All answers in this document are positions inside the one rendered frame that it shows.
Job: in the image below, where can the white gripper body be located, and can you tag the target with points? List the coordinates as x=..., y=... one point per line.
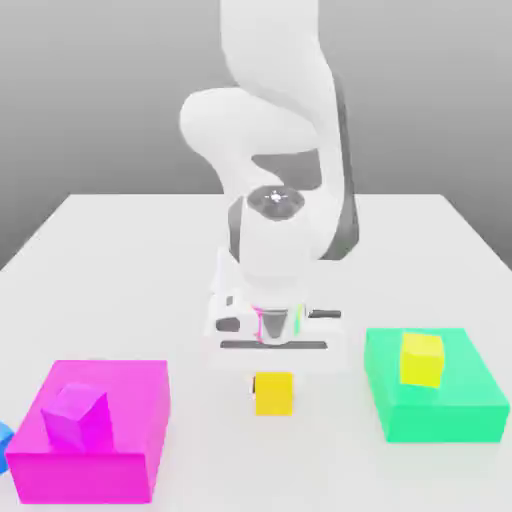
x=316, y=354

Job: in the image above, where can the small orange-yellow cube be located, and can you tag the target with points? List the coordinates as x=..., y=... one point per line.
x=274, y=394

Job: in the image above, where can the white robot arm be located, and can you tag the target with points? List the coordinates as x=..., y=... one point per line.
x=276, y=120

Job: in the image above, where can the small yellow cube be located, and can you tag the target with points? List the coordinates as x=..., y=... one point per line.
x=422, y=362

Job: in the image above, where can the small purple cube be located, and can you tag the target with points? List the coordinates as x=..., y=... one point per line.
x=66, y=420

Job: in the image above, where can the small blue cube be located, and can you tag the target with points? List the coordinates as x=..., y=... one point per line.
x=3, y=440

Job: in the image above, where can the large green box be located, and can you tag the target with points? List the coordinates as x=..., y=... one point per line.
x=440, y=420

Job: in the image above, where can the large magenta box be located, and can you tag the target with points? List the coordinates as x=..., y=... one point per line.
x=132, y=440

